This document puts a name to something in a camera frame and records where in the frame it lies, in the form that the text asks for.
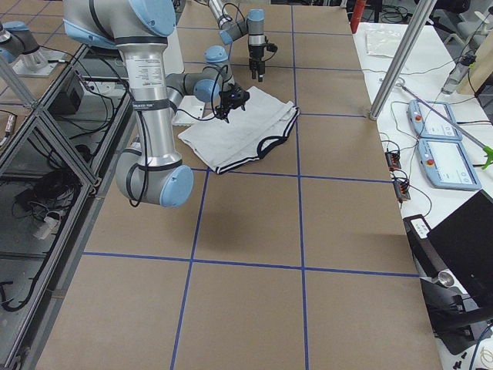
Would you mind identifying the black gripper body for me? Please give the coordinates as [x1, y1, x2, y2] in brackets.
[248, 44, 267, 63]
[217, 85, 250, 116]

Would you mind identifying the grey cartoon print t-shirt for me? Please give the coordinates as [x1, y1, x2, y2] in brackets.
[179, 86, 300, 174]

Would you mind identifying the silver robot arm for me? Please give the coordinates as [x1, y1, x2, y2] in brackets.
[206, 1, 272, 82]
[63, 1, 250, 207]

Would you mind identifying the red cylinder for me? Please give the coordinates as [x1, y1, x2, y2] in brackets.
[350, 0, 367, 34]

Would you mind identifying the clear plastic bag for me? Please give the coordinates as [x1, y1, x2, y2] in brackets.
[365, 30, 403, 58]

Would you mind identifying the small orange circuit board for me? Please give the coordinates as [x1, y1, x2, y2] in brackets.
[384, 151, 401, 171]

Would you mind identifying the far blue teach pendant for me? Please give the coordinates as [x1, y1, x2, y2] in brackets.
[407, 99, 462, 141]

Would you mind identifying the blue teach pendant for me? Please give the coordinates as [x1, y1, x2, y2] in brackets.
[407, 99, 462, 141]
[418, 139, 481, 191]

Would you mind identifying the near blue teach pendant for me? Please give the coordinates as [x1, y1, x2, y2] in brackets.
[418, 139, 481, 191]

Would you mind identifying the metal reacher grabber tool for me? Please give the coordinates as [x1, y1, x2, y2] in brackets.
[396, 79, 493, 170]

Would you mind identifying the black laptop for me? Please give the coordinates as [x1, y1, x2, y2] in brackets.
[403, 190, 492, 307]

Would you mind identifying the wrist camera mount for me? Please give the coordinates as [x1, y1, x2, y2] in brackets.
[266, 42, 278, 53]

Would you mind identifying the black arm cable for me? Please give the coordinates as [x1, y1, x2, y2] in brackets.
[129, 63, 234, 209]
[221, 2, 250, 59]

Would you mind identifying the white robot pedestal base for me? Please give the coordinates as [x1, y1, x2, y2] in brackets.
[163, 29, 205, 126]

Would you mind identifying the aluminium frame post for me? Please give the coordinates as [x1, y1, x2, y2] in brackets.
[368, 0, 437, 120]

